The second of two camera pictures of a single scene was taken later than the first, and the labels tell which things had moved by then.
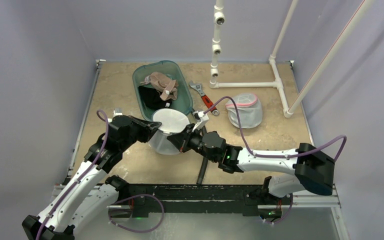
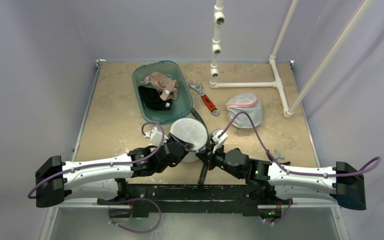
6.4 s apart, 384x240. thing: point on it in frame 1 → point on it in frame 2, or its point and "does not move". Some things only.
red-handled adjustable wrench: x=215 y=111 does not move
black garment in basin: x=151 y=97 does not move
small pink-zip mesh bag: x=250 y=109 does not move
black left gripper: x=148 y=132 → x=187 y=146
